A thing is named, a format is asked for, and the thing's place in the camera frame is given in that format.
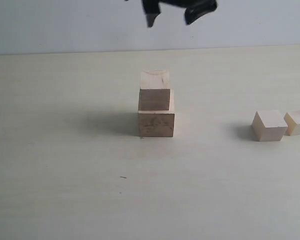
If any smallest wooden cube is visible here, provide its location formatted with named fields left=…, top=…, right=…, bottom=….
left=284, top=110, right=300, bottom=136

